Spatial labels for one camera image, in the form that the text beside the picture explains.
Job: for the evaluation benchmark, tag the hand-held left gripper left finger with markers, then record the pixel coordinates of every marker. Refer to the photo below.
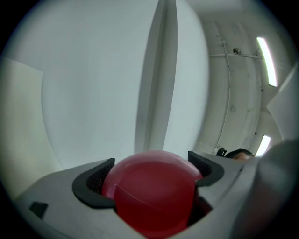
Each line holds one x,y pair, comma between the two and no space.
58,205

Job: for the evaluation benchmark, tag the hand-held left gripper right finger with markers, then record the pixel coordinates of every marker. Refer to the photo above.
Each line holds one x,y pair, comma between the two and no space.
224,200

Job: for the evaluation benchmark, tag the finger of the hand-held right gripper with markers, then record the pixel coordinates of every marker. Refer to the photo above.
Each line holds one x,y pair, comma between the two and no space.
273,191

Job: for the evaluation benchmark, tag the red spray bottle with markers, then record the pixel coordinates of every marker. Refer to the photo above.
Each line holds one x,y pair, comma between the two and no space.
151,193

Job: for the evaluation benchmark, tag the person's face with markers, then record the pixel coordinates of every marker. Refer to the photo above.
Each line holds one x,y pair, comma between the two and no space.
243,157

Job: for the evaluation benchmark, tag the long ceiling light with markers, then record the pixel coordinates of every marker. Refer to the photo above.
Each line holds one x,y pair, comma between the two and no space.
264,145
267,61

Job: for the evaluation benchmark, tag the white ceiling conduit pipe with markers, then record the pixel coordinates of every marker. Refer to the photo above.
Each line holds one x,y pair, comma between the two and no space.
236,55

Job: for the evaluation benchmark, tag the round ceiling sensor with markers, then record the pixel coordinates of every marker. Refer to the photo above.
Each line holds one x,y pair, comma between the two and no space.
237,50

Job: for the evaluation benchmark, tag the black head-worn camera mount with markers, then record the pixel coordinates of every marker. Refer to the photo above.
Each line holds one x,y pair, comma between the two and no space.
221,152

